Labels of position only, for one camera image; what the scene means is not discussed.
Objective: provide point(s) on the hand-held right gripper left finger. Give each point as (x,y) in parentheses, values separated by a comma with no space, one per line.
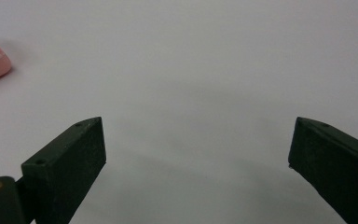
(65,161)

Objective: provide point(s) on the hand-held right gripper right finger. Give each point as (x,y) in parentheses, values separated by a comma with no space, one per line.
(332,161)

